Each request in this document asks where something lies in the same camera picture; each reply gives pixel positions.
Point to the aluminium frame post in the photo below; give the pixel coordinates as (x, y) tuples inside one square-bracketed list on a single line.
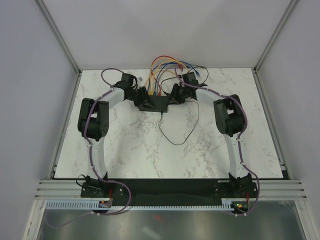
[(276, 33), (57, 34)]

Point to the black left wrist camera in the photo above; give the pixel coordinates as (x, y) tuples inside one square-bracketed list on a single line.
[(128, 79)]

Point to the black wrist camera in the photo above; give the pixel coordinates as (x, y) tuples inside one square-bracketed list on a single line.
[(128, 79), (190, 79)]

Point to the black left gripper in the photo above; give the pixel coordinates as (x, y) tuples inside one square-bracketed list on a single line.
[(144, 98)]

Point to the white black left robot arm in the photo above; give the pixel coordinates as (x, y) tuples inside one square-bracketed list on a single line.
[(93, 124)]

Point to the black network switch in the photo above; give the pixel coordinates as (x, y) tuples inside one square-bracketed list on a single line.
[(159, 104)]

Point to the right aluminium frame post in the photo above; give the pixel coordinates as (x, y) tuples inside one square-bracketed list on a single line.
[(276, 33)]

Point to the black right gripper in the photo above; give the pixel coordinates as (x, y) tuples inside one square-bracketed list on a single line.
[(173, 97)]

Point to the white slotted cable duct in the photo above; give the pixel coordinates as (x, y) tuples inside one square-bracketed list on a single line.
[(99, 205)]

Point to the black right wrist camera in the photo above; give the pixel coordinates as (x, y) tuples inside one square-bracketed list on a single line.
[(190, 79)]

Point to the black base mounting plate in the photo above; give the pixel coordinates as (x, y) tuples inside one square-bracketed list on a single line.
[(166, 192)]

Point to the left aluminium frame post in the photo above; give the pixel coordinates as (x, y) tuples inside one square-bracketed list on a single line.
[(57, 34)]

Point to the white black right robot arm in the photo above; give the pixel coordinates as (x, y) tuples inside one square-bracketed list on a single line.
[(231, 121)]

